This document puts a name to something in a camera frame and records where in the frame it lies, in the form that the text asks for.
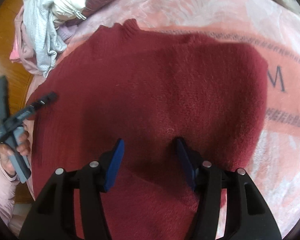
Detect white striped knit garment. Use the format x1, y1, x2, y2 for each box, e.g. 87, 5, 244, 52
23, 0, 66, 77

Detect pink sleeve left forearm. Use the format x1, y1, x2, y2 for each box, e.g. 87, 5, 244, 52
0, 163, 31, 236

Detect dark red knit sweater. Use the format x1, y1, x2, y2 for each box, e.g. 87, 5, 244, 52
30, 20, 268, 239

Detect pink clothes pile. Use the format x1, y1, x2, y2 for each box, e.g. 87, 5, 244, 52
9, 6, 79, 75

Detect person's left hand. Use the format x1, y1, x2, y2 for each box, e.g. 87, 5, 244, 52
0, 127, 31, 183

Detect pink patterned bed blanket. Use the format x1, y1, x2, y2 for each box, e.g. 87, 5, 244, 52
22, 0, 300, 240

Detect cream zippered garment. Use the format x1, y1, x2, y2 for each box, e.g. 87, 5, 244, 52
51, 0, 87, 21

